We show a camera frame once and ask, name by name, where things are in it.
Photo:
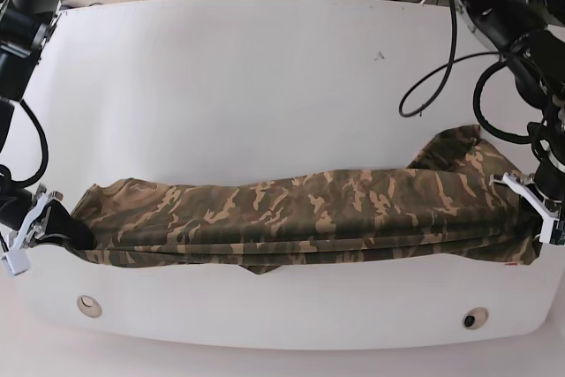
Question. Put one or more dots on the right table cable grommet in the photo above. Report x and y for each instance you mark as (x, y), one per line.
(475, 318)

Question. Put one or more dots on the left table cable grommet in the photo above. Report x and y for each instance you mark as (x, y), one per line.
(89, 306)

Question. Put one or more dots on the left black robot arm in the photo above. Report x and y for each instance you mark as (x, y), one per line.
(535, 56)

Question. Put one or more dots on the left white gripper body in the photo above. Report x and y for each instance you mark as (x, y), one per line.
(523, 186)

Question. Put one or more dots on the table cable grommet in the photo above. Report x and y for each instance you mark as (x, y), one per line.
(475, 318)
(89, 306)

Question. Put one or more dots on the camouflage T-shirt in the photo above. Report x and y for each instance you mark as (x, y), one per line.
(441, 202)

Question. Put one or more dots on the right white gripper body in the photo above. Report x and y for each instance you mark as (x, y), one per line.
(32, 212)

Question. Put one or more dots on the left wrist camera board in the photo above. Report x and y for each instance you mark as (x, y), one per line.
(552, 231)

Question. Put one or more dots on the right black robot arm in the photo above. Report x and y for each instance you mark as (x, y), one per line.
(26, 27)

